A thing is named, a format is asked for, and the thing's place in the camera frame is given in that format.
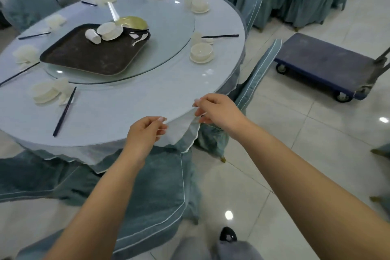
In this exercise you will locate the person's right hand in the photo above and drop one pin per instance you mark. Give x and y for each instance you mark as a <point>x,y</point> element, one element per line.
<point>222,113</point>

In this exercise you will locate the person's left hand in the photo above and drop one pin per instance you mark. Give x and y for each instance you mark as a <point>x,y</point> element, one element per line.
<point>144,138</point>

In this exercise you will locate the white spoon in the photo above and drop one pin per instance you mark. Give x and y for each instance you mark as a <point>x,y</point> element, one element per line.
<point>64,98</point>
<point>143,37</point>

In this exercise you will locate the black tray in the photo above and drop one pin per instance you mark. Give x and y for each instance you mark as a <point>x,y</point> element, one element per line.
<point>91,58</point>

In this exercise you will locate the person's right forearm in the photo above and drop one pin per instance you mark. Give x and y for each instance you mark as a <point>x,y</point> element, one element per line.
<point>320,192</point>

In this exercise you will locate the person's left forearm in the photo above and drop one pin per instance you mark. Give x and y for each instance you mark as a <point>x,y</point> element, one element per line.
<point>97,208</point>

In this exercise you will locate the white round table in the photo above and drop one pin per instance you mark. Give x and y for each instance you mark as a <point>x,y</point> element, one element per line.
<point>122,107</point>

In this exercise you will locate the glass lazy susan turntable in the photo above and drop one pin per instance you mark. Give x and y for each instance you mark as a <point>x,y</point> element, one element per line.
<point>170,40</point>

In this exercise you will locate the person's black shoe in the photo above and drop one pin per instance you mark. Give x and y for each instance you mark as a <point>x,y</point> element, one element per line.
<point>228,234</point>

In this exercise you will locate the blue platform cart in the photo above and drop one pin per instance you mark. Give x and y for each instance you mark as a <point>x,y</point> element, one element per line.
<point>320,55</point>

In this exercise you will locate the gold turntable base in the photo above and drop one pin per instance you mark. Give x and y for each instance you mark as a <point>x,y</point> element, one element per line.
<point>134,22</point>

